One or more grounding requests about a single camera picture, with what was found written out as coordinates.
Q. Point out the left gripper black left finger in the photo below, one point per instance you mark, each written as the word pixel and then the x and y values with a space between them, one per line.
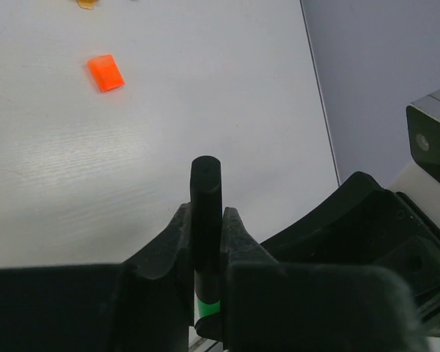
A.
pixel 142 304

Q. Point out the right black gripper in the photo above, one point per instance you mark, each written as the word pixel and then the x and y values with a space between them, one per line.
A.
pixel 363 223

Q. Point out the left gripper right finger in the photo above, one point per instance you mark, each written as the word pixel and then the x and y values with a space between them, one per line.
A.
pixel 267 305

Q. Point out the black highlighter green cap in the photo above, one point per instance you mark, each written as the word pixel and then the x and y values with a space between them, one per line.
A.
pixel 206 223

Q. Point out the orange pen cap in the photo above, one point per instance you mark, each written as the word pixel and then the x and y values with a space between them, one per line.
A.
pixel 105 72

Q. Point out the pastel peach pen cap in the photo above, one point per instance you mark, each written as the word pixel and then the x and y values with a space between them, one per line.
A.
pixel 86 4

